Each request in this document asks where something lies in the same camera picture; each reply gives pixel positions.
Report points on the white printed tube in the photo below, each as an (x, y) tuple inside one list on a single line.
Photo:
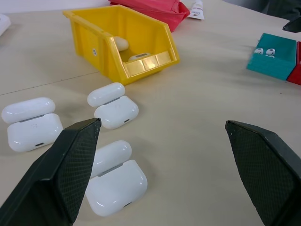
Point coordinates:
[(197, 10)]

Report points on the red plastic tray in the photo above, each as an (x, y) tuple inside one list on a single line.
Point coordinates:
[(296, 73)]

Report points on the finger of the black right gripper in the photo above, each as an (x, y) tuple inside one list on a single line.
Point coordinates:
[(294, 26)]

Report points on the white earbud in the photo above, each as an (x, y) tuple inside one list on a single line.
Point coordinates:
[(270, 51), (259, 51)]

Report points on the yellow plastic bin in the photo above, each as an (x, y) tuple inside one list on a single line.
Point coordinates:
[(98, 47)]

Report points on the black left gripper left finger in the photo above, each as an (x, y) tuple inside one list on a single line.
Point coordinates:
[(47, 174)]

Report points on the dark grey background object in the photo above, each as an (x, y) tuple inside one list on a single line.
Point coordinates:
[(270, 7)]

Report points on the red crumpled bag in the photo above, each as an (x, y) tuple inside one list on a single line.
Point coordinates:
[(164, 14)]

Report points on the white flat object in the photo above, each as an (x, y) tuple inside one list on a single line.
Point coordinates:
[(4, 24)]

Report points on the teal plastic tray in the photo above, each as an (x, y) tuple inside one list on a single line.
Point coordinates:
[(270, 66)]

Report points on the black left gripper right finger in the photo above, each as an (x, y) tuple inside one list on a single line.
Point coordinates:
[(270, 174)]

